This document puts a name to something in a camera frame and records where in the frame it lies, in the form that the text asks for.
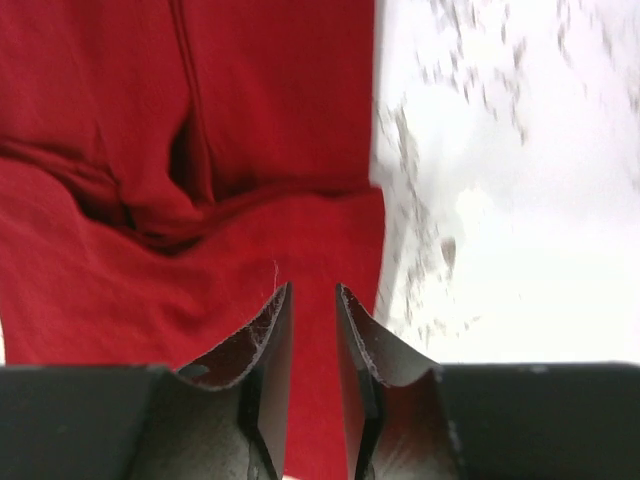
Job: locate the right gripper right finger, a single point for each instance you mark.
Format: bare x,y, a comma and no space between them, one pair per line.
409,417

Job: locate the red t-shirt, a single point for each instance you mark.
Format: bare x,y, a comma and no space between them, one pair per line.
165,165

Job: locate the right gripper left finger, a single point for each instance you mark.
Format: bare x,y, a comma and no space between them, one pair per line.
222,416

